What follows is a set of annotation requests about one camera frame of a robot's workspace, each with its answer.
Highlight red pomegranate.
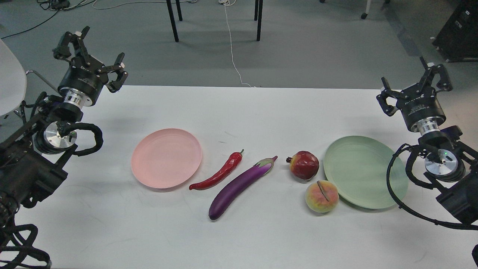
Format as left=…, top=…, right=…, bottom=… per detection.
left=286, top=151, right=319, bottom=181

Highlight red chili pepper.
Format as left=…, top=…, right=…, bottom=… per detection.
left=189, top=149, right=244, bottom=190

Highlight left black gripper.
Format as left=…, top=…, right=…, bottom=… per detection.
left=52, top=26, right=128, bottom=107

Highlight green plate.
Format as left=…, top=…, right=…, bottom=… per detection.
left=323, top=136, right=409, bottom=209

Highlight yellow pink peach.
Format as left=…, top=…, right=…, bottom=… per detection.
left=304, top=180, right=339, bottom=213

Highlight purple eggplant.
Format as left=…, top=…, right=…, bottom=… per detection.
left=208, top=155, right=278, bottom=221

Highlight white chair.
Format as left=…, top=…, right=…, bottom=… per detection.
left=0, top=41, right=58, bottom=116

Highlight white floor cable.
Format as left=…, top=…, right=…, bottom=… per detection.
left=93, top=0, right=258, bottom=88

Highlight pink plate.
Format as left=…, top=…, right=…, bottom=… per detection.
left=130, top=128, right=202, bottom=189

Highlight black table legs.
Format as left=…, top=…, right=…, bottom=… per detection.
left=166, top=0, right=264, bottom=42

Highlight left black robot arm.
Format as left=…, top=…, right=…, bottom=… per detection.
left=0, top=26, right=128, bottom=269

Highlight black equipment case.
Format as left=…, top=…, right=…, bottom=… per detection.
left=432, top=0, right=478, bottom=62

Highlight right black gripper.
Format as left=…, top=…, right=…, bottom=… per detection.
left=376, top=56, right=453, bottom=133

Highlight black floor cables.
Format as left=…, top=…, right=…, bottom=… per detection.
left=0, top=0, right=96, bottom=40

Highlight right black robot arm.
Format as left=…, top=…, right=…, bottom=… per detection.
left=376, top=57, right=478, bottom=230

